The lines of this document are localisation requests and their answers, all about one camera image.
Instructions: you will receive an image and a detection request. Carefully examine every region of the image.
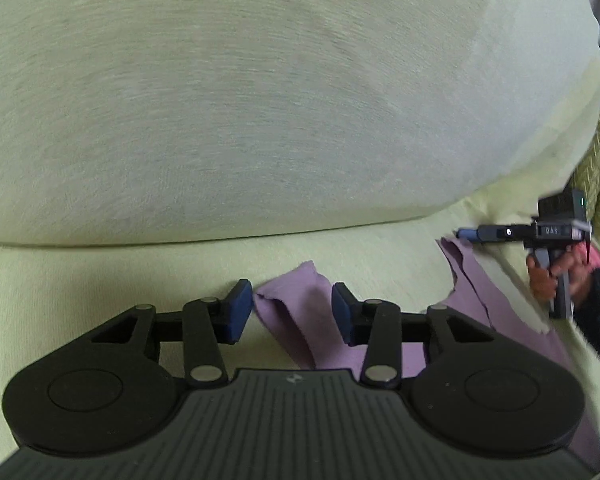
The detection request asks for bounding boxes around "purple cloth garment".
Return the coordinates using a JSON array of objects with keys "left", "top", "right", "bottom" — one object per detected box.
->
[{"left": 254, "top": 238, "right": 600, "bottom": 472}]

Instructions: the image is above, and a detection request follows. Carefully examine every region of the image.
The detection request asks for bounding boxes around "person's right hand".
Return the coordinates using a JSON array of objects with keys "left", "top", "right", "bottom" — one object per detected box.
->
[{"left": 526, "top": 250, "right": 600, "bottom": 309}]

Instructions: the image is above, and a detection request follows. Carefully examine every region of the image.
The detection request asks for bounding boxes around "light green sofa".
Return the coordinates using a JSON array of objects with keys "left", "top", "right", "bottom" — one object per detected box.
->
[{"left": 0, "top": 0, "right": 600, "bottom": 463}]

